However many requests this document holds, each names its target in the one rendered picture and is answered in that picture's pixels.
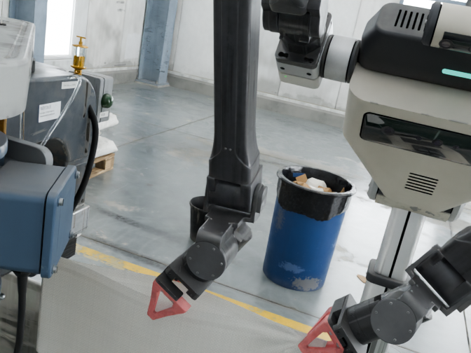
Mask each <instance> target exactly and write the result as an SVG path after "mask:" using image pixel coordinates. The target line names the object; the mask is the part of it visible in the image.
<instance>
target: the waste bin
mask: <svg viewBox="0 0 471 353"><path fill-rule="evenodd" d="M303 174H306V177H307V179H310V178H312V177H313V178H314V179H318V180H321V181H324V182H325V184H326V186H327V188H331V190H332V192H337V193H330V192H324V191H317V190H314V189H311V188H306V187H304V186H301V185H299V184H296V183H294V182H293V181H296V177H299V176H301V175H303ZM277 176H278V183H277V189H276V190H277V196H276V200H275V206H274V211H273V218H272V221H271V228H270V233H269V236H268V243H267V247H266V254H265V258H264V265H263V271H264V274H265V275H266V276H267V278H269V279H270V280H271V281H272V282H274V283H276V284H278V285H280V286H282V287H285V288H287V289H291V290H295V291H316V290H318V289H320V288H321V287H323V285H324V283H325V280H326V277H327V273H328V270H329V266H330V263H331V260H332V256H333V253H334V250H335V246H336V243H337V240H338V237H339V233H340V230H341V226H342V223H343V219H344V216H345V213H346V210H347V209H348V207H349V204H350V201H351V198H352V196H353V195H354V194H356V192H357V188H356V186H355V184H354V183H353V182H352V181H350V180H348V179H347V178H345V177H343V176H341V175H339V174H336V173H333V172H330V171H327V170H324V169H319V168H316V167H309V166H303V165H288V166H284V167H281V168H280V169H278V170H277ZM343 188H344V191H345V192H344V193H340V192H341V191H342V189H343Z"/></svg>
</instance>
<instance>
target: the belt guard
mask: <svg viewBox="0 0 471 353"><path fill-rule="evenodd" d="M2 23H5V24H6V26H3V25H0V120H3V119H7V118H11V117H14V116H17V115H19V114H21V113H22V112H23V111H25V109H26V104H27V95H28V90H29V81H30V76H31V75H32V61H33V56H34V37H35V24H33V23H31V22H28V21H24V20H18V19H13V18H5V17H2Z"/></svg>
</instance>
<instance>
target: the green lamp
mask: <svg viewBox="0 0 471 353"><path fill-rule="evenodd" d="M113 103H114V98H113V97H112V96H111V95H110V94H109V93H105V94H104V95H103V96H102V100H101V105H102V107H103V108H105V109H108V108H110V107H111V106H112V105H113Z"/></svg>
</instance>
